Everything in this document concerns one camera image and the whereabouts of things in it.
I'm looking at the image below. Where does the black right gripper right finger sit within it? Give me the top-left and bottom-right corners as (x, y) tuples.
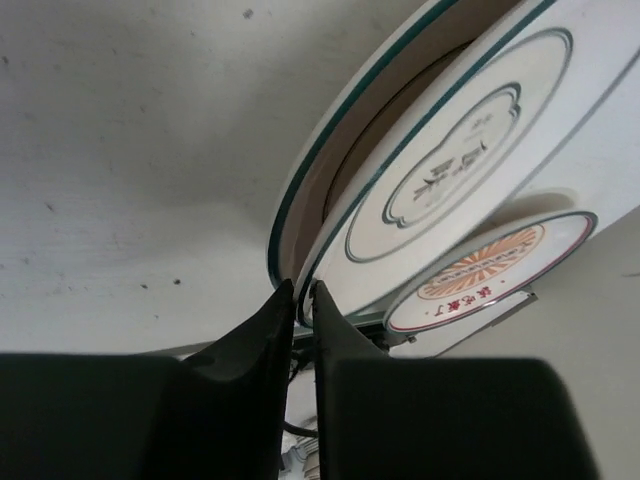
(312, 282), (599, 479)

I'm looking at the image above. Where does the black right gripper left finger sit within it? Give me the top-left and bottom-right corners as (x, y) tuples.
(1, 282), (294, 479)

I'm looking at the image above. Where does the orange sunburst plate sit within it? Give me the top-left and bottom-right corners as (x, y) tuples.
(383, 210), (598, 334)

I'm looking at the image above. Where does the white plate flower outline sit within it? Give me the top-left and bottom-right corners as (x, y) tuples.
(295, 1), (639, 326)
(266, 1), (516, 286)

